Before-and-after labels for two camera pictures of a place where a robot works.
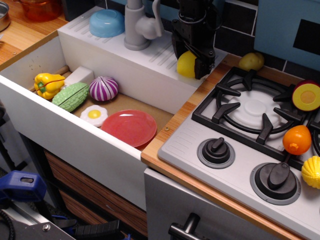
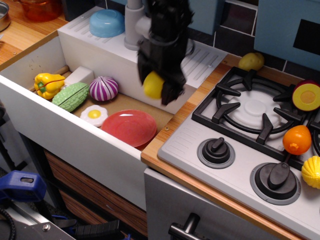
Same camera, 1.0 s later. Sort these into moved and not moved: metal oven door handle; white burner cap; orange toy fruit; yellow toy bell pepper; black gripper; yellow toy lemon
Moved: black gripper; yellow toy lemon
Not moved: white burner cap; orange toy fruit; metal oven door handle; yellow toy bell pepper
